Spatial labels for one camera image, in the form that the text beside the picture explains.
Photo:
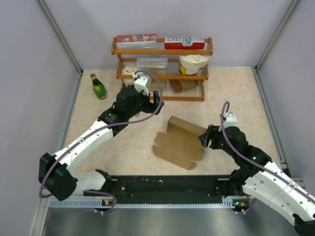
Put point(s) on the wooden three-tier shelf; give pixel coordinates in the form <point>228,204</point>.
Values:
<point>171,72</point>

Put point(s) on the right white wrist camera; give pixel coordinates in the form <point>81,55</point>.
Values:
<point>229,120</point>

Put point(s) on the tan cardboard block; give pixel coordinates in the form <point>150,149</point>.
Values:
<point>154,85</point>

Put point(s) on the brown brick package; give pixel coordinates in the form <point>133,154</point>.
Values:
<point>182,85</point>

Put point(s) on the red white carton box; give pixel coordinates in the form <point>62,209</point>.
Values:
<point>184,43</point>

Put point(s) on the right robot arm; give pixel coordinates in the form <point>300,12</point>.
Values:
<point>260,177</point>

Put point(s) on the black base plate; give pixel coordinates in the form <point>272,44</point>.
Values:
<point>173,189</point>

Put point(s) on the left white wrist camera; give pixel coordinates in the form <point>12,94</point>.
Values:
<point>141,84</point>

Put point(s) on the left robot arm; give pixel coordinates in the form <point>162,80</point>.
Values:
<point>57,172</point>

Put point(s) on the large white paper bag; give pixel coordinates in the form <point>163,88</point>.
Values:
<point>192,64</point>

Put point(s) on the grey slotted cable duct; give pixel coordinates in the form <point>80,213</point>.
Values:
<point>104,204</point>

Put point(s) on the brown cardboard box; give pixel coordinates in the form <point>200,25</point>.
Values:
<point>180,144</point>

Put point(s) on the red silver foil box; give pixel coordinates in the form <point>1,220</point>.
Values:
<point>136,41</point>

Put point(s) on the green glass bottle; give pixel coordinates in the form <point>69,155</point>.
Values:
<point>98,87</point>

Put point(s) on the clear plastic container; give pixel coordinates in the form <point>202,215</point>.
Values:
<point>152,62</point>

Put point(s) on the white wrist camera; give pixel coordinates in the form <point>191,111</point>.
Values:
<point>141,84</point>
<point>229,120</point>

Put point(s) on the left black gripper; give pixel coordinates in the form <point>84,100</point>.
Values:
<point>149,105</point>

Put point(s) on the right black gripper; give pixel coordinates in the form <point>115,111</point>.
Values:
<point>212,133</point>

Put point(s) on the small white flour bag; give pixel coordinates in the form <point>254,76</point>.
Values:
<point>129,70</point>

